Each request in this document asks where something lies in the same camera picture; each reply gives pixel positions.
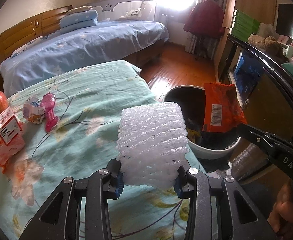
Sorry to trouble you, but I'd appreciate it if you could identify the person's right hand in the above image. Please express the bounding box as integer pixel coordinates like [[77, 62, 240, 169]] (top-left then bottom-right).
[[268, 180, 293, 235]]

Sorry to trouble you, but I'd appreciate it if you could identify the flat printed pillow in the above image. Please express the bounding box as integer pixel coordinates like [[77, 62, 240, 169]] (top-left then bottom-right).
[[11, 36, 52, 58]]

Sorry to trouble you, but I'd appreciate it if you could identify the dark red hanging coat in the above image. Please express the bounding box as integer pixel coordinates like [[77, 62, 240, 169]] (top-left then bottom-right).
[[183, 0, 225, 38]]

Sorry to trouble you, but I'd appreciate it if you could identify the white plastic bag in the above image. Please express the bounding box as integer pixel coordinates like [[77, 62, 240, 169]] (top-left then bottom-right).
[[258, 22, 278, 39]]

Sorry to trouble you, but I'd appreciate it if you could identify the stack of green boxes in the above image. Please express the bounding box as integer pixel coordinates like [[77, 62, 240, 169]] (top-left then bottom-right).
[[233, 9, 260, 36]]

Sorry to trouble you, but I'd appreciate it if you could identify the bed with blue sheet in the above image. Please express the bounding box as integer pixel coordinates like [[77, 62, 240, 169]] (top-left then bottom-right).
[[0, 21, 169, 98]]

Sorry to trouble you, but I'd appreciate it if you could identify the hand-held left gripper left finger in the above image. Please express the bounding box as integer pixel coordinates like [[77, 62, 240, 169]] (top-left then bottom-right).
[[19, 159, 124, 240]]

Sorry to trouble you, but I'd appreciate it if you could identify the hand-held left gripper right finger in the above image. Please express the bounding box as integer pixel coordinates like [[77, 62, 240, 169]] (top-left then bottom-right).
[[174, 160, 279, 240]]

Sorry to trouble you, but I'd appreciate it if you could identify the colourful foil wrapper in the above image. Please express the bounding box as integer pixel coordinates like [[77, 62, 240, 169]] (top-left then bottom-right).
[[186, 126, 202, 143]]

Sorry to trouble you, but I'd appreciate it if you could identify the crumpled white paper wrapper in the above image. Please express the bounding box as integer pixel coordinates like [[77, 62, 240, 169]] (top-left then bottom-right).
[[23, 99, 47, 125]]

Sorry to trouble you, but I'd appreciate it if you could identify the pink white snack packet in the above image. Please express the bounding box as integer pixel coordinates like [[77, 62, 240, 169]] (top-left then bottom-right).
[[0, 106, 25, 174]]

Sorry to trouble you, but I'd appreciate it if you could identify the white foam fruit net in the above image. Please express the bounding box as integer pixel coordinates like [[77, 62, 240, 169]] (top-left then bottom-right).
[[116, 101, 189, 189]]

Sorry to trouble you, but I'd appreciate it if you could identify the orange red snack packet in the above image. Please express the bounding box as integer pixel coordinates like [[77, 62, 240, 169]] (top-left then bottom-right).
[[201, 82, 248, 133]]

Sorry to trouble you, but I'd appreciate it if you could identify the small patterned pillow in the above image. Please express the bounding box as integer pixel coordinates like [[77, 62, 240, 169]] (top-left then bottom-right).
[[66, 5, 92, 15]]

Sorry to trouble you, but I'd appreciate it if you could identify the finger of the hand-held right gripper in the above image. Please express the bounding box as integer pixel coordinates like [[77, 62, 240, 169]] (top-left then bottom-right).
[[237, 122, 277, 153]]

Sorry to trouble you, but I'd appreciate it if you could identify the folded blue quilt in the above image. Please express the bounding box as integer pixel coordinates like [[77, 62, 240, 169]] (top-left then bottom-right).
[[60, 9, 98, 33]]

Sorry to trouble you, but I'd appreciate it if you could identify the brown teddy bear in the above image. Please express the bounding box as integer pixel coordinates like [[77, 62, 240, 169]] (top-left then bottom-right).
[[248, 34, 284, 57]]

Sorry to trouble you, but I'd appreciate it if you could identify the blue box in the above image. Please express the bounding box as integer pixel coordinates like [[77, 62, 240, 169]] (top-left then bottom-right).
[[235, 51, 264, 98]]

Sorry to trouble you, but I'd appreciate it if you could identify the grey bed guard rail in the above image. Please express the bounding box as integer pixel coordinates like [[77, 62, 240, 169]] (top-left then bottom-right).
[[76, 0, 158, 23]]

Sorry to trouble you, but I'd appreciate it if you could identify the pink plastic toy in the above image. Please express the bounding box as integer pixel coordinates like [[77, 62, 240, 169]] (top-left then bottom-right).
[[41, 93, 57, 132]]

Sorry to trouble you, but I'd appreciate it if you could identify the round white trash bin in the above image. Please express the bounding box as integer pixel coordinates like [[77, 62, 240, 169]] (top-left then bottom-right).
[[163, 85, 240, 159]]

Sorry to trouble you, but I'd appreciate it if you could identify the wooden headboard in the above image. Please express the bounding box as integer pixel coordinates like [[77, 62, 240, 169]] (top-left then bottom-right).
[[0, 6, 73, 63]]

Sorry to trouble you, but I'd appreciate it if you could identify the black speaker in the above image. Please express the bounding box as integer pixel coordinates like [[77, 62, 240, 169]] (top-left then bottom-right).
[[276, 4, 293, 35]]

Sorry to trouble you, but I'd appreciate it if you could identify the black glass cabinet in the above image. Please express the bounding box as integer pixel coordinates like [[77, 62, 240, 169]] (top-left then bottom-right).
[[218, 34, 293, 180]]

